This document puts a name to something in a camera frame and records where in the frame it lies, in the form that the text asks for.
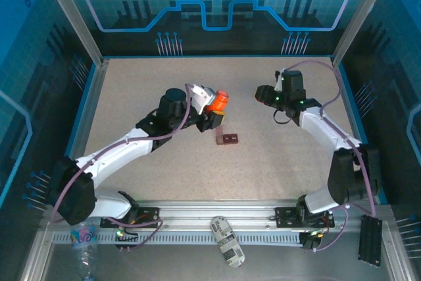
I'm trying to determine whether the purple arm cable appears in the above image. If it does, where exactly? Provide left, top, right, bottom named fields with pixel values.
left=282, top=59, right=378, bottom=253
left=51, top=83, right=192, bottom=249

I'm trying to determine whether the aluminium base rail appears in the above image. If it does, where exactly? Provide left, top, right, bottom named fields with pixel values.
left=39, top=198, right=395, bottom=231

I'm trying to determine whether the aluminium frame post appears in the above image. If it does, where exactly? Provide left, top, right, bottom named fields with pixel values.
left=36, top=0, right=111, bottom=66
left=331, top=0, right=395, bottom=66

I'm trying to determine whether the red-brown weekly pill organizer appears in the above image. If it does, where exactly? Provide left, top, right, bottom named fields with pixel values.
left=212, top=125, right=240, bottom=146

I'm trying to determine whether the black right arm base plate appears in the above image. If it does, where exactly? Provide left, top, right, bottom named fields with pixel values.
left=274, top=206, right=336, bottom=229

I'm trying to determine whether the grey labelled oval device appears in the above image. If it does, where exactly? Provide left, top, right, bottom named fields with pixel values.
left=209, top=215, right=247, bottom=268

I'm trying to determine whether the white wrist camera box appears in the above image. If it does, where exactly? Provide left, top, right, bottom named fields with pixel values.
left=191, top=84, right=216, bottom=115
left=274, top=68, right=285, bottom=93

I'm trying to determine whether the black ribbed block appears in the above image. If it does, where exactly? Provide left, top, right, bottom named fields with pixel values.
left=357, top=214, right=384, bottom=267

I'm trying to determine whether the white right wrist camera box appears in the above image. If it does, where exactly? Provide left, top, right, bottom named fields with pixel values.
left=274, top=68, right=285, bottom=93

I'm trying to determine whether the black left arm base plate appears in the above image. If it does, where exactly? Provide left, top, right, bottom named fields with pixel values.
left=99, top=206, right=161, bottom=229

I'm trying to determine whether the orange pill bottle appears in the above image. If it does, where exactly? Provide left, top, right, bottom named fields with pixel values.
left=206, top=89, right=230, bottom=113

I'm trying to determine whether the slotted grey cable duct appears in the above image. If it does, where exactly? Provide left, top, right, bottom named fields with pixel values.
left=51, top=230, right=305, bottom=245

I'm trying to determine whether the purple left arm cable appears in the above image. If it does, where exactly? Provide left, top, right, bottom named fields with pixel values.
left=51, top=83, right=192, bottom=249

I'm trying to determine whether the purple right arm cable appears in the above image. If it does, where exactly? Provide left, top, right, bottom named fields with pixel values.
left=282, top=59, right=378, bottom=253

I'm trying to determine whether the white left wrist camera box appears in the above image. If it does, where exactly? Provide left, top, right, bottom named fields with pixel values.
left=191, top=84, right=216, bottom=115

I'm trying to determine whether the black right gripper cable loop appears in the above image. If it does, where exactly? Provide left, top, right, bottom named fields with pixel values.
left=272, top=109, right=291, bottom=126

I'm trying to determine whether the clear plastic water bottle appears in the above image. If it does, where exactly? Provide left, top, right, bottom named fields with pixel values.
left=70, top=223, right=99, bottom=281

